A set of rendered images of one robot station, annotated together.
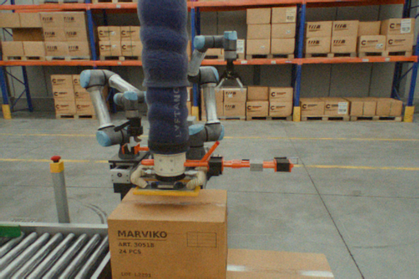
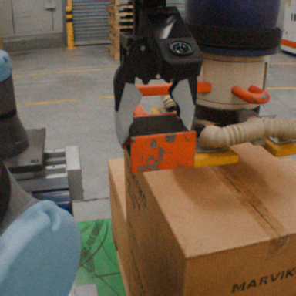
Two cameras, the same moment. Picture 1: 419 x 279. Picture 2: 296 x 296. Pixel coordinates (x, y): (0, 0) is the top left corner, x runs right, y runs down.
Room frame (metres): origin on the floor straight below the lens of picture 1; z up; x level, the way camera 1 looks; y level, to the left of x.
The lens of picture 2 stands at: (2.13, 0.90, 1.38)
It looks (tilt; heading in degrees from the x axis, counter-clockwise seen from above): 26 degrees down; 251
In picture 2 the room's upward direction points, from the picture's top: straight up
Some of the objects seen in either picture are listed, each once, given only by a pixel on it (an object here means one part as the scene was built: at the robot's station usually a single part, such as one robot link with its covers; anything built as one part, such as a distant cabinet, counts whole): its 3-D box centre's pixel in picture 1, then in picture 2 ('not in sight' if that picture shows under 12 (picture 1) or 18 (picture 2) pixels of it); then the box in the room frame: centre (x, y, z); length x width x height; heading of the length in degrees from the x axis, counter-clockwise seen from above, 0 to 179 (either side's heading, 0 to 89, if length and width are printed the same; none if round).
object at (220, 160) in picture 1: (216, 163); not in sight; (1.66, -0.03, 1.18); 0.10 x 0.08 x 0.06; 175
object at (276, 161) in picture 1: (282, 165); not in sight; (1.62, -0.38, 1.18); 0.08 x 0.07 x 0.05; 85
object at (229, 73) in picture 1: (230, 69); not in sight; (1.99, -0.13, 1.66); 0.09 x 0.08 x 0.12; 174
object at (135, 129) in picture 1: (134, 126); (150, 34); (1.97, 0.46, 1.32); 0.09 x 0.08 x 0.12; 85
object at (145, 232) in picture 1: (174, 234); (210, 227); (1.69, 0.21, 0.74); 0.60 x 0.40 x 0.40; 85
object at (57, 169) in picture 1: (64, 223); not in sight; (2.28, 1.12, 0.50); 0.07 x 0.07 x 1.00; 84
